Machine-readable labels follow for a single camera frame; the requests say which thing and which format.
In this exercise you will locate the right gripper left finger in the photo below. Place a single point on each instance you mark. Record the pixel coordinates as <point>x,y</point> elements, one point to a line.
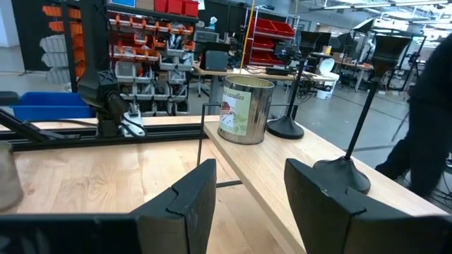
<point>190,204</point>

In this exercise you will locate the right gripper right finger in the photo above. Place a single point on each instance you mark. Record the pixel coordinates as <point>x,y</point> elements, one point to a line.
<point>318,208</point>

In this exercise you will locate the black candlestick holder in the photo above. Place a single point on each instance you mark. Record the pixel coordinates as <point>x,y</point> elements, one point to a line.
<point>347,173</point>
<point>286,127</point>

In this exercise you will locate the metal candle tin green label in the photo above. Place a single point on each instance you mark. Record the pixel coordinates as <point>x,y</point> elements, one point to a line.
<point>245,109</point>

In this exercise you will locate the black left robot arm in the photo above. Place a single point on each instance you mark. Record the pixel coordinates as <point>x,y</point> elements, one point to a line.
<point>102,91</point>

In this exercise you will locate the wooden shelf riser black legs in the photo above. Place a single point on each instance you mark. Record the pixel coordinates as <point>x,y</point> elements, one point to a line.
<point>268,166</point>

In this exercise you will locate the wooden workbench grey legs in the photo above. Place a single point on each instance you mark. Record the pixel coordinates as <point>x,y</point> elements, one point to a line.
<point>212,79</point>

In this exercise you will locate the person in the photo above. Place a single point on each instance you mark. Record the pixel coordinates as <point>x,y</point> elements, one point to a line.
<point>429,123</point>

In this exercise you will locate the grey equipment box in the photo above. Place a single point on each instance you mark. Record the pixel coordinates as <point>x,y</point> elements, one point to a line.
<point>215,60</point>

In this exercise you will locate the rack with orange bins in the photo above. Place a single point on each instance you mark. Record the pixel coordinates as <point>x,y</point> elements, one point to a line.
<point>148,53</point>

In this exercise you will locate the blue plastic bin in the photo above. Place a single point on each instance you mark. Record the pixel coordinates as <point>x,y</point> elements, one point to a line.
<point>53,106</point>

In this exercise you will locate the rack with red bins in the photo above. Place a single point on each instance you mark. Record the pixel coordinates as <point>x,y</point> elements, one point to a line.
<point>270,35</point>

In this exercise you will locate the spray bottle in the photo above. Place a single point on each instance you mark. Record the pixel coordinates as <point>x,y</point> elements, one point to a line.
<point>213,23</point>

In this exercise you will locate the red bins row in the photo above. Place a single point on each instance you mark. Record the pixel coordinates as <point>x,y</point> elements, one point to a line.
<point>176,7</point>

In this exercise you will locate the panel of orange white bins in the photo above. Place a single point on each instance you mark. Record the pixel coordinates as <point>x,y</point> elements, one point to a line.
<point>58,46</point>

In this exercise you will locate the black aluminium table frame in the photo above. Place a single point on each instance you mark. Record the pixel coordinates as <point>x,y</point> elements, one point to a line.
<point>169,132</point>

